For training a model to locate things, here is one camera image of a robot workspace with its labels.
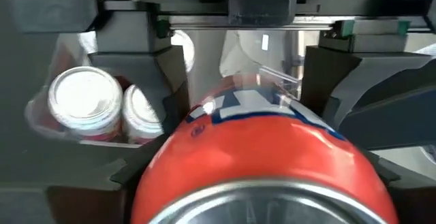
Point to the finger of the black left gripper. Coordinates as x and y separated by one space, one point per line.
136 60
340 81

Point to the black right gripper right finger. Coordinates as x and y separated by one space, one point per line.
415 203

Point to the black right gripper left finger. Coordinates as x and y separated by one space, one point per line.
85 203

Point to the clear plastic bin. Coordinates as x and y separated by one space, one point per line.
37 122
245 57

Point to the red orange Fanta can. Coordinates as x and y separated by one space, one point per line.
259 149

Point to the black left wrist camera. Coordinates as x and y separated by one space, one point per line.
262 2

